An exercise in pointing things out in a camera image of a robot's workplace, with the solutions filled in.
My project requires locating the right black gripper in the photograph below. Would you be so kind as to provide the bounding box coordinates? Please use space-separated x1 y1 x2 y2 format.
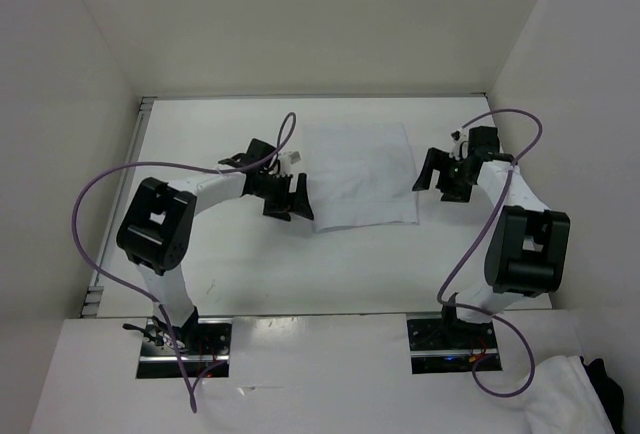
412 147 474 203

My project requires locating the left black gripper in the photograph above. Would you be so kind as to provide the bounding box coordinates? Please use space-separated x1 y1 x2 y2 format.
253 172 314 222

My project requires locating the white skirt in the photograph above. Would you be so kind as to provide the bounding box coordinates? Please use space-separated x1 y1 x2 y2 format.
302 123 419 233

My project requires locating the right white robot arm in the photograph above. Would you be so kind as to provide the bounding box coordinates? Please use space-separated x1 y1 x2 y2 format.
413 126 571 347

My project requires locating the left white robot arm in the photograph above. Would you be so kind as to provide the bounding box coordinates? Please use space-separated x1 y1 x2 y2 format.
116 139 314 354

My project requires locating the white cloth pile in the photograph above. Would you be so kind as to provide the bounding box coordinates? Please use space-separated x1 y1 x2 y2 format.
521 356 614 433

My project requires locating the black cloth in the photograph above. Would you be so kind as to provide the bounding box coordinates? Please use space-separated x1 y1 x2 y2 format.
583 358 625 434

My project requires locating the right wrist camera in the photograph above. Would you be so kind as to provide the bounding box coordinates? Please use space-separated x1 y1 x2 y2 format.
449 129 469 161

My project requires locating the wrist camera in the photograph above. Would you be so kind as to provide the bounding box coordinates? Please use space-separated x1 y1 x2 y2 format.
275 151 301 176
449 129 469 161

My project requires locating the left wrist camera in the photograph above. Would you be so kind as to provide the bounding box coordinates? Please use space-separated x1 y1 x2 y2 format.
275 151 301 176

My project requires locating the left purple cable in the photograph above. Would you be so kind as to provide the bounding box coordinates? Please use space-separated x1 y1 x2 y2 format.
72 112 297 414

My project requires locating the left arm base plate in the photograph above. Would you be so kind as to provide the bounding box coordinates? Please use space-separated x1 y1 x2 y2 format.
136 317 232 380

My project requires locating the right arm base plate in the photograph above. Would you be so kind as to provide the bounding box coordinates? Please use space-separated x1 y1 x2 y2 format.
406 313 502 375

